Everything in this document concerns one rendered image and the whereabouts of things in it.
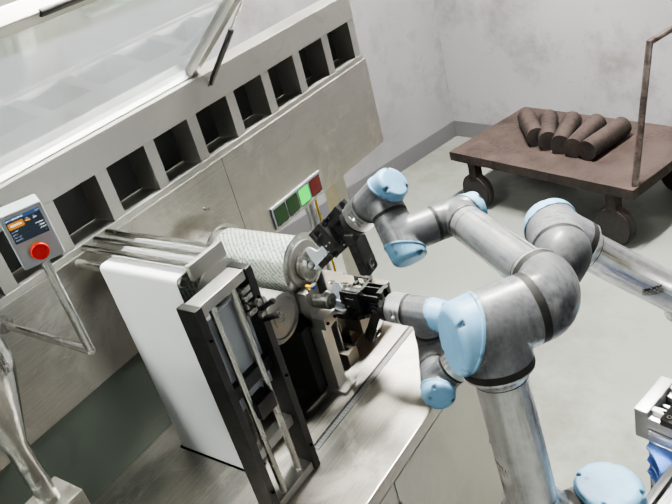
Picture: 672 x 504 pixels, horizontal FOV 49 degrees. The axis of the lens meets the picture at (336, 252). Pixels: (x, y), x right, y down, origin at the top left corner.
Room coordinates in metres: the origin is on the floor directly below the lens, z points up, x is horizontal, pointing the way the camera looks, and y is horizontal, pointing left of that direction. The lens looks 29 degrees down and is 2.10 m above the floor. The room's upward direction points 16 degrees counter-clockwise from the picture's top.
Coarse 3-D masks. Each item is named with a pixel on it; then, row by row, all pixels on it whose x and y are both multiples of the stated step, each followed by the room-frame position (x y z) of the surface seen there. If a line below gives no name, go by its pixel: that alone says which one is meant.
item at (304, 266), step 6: (300, 252) 1.51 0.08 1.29; (306, 252) 1.50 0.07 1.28; (300, 258) 1.49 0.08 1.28; (306, 258) 1.50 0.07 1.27; (300, 264) 1.48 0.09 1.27; (306, 264) 1.50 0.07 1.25; (312, 264) 1.51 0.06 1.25; (300, 270) 1.48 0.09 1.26; (306, 270) 1.49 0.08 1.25; (312, 270) 1.51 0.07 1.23; (300, 276) 1.49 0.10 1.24; (306, 276) 1.49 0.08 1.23; (312, 276) 1.50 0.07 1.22
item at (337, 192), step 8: (336, 184) 2.43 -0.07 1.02; (344, 184) 2.46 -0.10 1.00; (328, 192) 2.45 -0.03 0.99; (336, 192) 2.42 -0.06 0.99; (344, 192) 2.45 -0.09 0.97; (328, 200) 2.45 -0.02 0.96; (336, 200) 2.43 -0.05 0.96; (344, 256) 2.45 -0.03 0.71; (352, 264) 2.43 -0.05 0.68; (352, 272) 2.44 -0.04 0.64
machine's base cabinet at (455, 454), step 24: (456, 408) 1.43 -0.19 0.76; (480, 408) 1.52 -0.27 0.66; (432, 432) 1.34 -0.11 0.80; (456, 432) 1.41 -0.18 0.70; (480, 432) 1.50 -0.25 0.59; (432, 456) 1.32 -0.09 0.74; (456, 456) 1.39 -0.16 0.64; (480, 456) 1.48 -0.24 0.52; (408, 480) 1.24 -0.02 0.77; (432, 480) 1.30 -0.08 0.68; (456, 480) 1.38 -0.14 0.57; (480, 480) 1.46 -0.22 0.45
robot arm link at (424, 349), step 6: (438, 336) 1.35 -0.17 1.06; (420, 342) 1.36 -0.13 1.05; (426, 342) 1.35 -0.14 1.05; (432, 342) 1.35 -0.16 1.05; (438, 342) 1.35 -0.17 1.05; (420, 348) 1.36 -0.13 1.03; (426, 348) 1.34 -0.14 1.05; (432, 348) 1.33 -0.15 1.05; (438, 348) 1.33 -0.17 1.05; (420, 354) 1.34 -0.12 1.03; (426, 354) 1.32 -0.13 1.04; (420, 360) 1.32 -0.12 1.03
